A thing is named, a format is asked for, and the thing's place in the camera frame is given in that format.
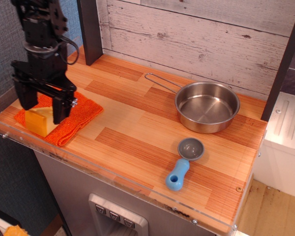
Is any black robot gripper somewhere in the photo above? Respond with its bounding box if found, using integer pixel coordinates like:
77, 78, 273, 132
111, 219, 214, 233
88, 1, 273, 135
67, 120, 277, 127
11, 44, 78, 124

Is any yellow cheese wedge toy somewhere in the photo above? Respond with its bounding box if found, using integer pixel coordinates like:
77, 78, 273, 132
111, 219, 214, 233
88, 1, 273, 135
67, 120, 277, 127
25, 107, 58, 137

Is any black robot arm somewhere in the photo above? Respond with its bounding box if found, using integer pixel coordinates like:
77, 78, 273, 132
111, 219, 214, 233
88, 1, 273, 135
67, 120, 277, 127
11, 0, 77, 124

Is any orange knitted cloth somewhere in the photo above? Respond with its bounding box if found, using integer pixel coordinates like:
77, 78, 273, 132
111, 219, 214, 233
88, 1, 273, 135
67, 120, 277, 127
14, 92, 104, 147

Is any clear acrylic table guard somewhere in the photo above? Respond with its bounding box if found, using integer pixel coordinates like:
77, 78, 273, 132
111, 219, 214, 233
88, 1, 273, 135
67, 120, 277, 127
0, 36, 267, 234

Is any grey toy fridge cabinet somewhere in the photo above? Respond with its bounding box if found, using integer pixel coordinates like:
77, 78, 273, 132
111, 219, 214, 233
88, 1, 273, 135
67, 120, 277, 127
35, 151, 213, 236

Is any silver dispenser button panel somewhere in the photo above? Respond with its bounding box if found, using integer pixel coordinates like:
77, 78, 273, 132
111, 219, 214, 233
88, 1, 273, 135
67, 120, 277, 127
88, 193, 149, 236

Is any yellow object bottom left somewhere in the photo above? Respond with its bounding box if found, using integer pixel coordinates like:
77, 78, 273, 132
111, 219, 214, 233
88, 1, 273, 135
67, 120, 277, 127
3, 225, 28, 236

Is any blue grey toy scoop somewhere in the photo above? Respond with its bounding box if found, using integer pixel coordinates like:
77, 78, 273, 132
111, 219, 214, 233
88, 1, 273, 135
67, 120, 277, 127
165, 138, 205, 191

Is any stainless steel pan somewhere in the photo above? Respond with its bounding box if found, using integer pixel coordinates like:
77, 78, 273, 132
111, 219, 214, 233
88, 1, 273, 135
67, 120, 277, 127
145, 73, 240, 134

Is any brass screw in tabletop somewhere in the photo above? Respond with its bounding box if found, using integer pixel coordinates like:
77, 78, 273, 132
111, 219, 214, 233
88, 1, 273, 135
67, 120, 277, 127
236, 187, 243, 192

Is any white cabinet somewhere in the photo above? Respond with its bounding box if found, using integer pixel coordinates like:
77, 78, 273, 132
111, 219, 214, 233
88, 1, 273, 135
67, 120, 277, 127
253, 92, 295, 196

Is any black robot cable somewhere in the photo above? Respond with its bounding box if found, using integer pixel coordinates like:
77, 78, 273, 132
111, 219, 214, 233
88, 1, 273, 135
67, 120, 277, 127
56, 35, 80, 65

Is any dark right shelf post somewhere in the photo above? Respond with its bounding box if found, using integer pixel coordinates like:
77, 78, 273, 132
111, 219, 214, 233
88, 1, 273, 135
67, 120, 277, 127
261, 24, 295, 121

